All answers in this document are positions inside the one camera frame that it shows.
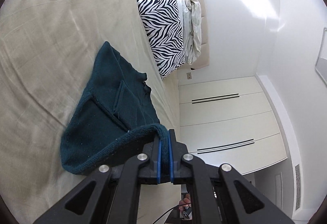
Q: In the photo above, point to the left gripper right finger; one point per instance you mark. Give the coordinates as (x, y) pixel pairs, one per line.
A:
(219, 194)

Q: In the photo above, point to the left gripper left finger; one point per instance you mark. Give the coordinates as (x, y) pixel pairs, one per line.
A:
(109, 194)

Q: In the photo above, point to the dark teal knit sweater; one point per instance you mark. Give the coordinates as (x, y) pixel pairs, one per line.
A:
(114, 118)

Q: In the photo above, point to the person's right hand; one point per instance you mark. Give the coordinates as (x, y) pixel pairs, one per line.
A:
(185, 203)

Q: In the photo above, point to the zebra print pillow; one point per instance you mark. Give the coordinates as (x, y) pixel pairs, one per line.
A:
(161, 20)

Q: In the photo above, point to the crumpled white duvet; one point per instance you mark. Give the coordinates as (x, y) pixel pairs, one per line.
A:
(190, 12)

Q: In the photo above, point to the beige bed sheet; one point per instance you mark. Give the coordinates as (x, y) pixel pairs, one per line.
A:
(48, 48)

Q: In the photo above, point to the white wardrobe with black handles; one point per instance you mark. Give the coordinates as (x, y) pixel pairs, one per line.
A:
(230, 121)

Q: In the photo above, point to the wall power socket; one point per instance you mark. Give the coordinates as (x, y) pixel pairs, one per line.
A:
(189, 75)

